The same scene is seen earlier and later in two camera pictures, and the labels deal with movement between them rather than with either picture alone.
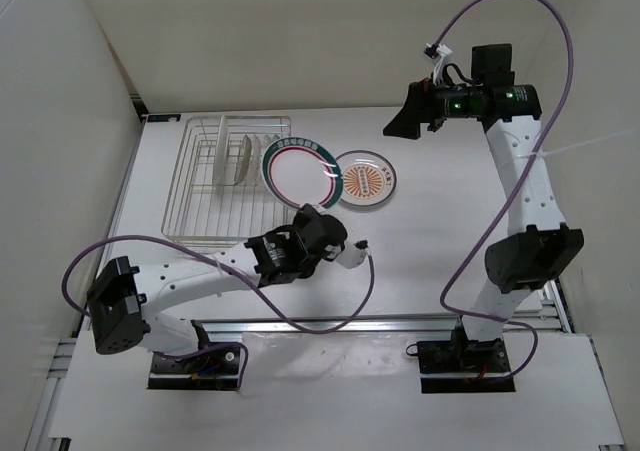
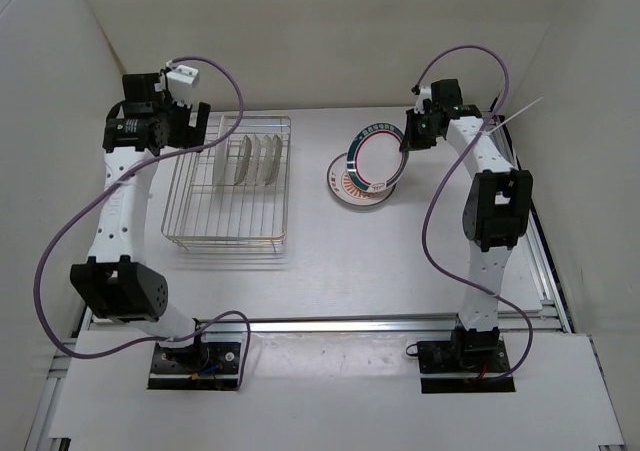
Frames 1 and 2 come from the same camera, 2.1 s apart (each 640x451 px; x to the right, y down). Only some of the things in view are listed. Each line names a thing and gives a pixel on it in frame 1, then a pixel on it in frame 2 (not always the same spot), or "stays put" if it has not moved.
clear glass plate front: x=245 y=160 stays put
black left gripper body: x=300 y=217 to x=177 y=118
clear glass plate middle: x=255 y=163 stays put
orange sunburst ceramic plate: x=369 y=179 stays put
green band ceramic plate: x=300 y=170 to x=374 y=161
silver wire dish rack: x=220 y=196 stays put
